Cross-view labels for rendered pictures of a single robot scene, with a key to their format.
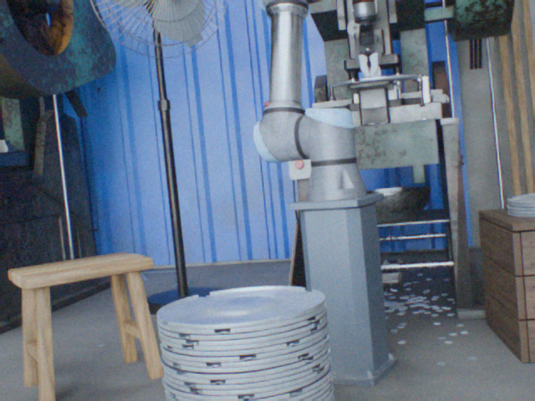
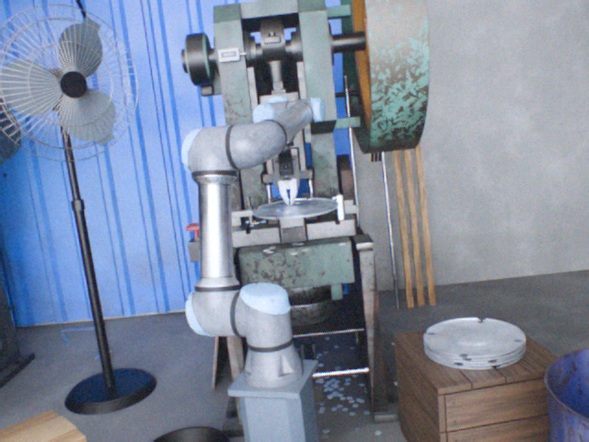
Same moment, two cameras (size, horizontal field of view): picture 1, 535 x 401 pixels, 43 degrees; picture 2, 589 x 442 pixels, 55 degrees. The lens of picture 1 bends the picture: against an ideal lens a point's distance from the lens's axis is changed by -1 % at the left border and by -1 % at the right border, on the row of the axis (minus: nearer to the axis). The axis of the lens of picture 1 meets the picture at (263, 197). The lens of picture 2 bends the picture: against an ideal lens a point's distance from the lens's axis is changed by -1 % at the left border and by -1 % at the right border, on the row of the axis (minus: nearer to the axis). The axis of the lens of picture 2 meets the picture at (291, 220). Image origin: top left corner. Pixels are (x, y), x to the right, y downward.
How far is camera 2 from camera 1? 0.63 m
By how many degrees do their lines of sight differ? 14
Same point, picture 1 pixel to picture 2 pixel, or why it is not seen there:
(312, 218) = (252, 403)
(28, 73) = not seen: outside the picture
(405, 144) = (323, 264)
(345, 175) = (284, 360)
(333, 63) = not seen: hidden behind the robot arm
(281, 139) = (216, 321)
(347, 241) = (289, 427)
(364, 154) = (285, 274)
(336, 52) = not seen: hidden behind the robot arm
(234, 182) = (148, 241)
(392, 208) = (311, 317)
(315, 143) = (253, 330)
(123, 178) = (36, 239)
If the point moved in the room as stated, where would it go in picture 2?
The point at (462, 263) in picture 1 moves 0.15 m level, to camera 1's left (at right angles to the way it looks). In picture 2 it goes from (377, 374) to (337, 382)
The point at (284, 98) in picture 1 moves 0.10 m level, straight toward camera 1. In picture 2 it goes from (217, 275) to (219, 286)
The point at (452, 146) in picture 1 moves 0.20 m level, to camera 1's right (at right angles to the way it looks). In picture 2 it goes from (368, 271) to (423, 261)
